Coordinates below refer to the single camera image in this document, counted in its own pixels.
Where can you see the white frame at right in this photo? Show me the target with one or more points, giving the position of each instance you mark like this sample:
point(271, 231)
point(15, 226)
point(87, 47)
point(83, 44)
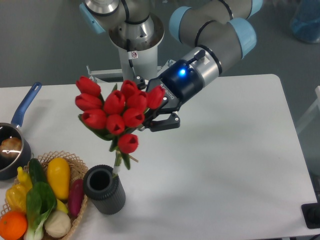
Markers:
point(310, 114)

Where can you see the dark grey ribbed vase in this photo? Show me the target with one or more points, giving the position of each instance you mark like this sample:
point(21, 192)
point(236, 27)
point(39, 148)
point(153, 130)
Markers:
point(104, 190)

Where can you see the green cucumber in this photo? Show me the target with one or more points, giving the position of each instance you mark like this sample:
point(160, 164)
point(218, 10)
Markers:
point(36, 171)

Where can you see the beige mushroom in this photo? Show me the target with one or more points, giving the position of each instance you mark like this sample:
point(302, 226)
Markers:
point(58, 224)

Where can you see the red tulip bouquet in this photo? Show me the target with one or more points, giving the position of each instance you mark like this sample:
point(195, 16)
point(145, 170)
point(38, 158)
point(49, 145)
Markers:
point(115, 117)

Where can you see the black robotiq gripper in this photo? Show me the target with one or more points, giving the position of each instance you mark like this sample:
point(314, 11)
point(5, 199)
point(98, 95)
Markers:
point(180, 83)

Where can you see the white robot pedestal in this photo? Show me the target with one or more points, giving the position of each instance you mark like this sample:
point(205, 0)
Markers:
point(137, 46)

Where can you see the blue translucent container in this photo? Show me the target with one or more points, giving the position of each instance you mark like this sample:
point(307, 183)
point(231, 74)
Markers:
point(305, 24)

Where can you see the black device at edge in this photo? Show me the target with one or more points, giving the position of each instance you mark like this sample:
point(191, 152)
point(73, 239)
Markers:
point(311, 214)

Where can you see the yellow bell pepper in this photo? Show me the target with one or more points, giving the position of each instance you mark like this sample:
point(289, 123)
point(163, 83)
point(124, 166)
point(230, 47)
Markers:
point(16, 198)

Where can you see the orange fruit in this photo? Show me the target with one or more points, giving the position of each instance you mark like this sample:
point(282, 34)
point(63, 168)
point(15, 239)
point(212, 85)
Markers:
point(13, 225)

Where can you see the green bok choy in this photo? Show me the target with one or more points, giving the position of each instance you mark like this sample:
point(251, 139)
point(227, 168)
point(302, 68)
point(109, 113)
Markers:
point(40, 202)

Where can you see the yellow corn cob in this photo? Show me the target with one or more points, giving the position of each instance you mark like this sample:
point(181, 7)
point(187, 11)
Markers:
point(61, 206)

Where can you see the brown bread bun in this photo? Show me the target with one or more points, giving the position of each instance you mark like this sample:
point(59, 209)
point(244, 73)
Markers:
point(11, 147)

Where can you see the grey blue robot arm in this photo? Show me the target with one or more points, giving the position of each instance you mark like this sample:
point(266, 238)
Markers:
point(218, 34)

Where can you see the woven wicker basket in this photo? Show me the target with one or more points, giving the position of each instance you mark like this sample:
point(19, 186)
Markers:
point(78, 169)

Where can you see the blue handled saucepan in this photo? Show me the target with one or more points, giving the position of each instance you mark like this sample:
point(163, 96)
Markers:
point(8, 167)

